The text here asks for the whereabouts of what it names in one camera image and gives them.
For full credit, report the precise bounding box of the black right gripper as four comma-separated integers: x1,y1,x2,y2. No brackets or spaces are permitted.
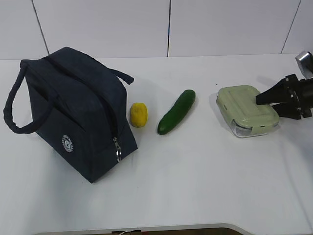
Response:
255,74,313,120

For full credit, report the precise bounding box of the green cucumber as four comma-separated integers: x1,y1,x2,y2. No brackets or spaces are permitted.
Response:
157,89,196,135

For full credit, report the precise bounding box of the yellow lemon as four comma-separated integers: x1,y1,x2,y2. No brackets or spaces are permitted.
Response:
130,102,148,128

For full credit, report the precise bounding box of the navy blue lunch bag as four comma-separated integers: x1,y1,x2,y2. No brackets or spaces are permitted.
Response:
3,47,137,183

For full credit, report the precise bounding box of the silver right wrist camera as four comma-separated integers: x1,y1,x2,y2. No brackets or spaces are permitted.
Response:
295,51,313,79

